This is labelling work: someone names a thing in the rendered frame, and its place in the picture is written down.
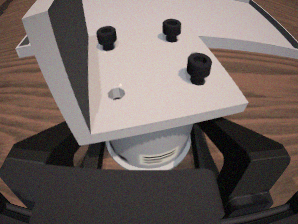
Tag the black screw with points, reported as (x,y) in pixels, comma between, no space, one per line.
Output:
(106,36)
(198,67)
(171,28)

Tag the white l-shaped bracket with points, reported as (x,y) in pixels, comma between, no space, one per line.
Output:
(147,71)

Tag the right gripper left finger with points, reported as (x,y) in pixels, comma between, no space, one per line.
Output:
(57,146)

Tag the white shallow tray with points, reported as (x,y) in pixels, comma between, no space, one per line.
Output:
(219,23)

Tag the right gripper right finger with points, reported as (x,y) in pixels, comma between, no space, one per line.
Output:
(252,162)

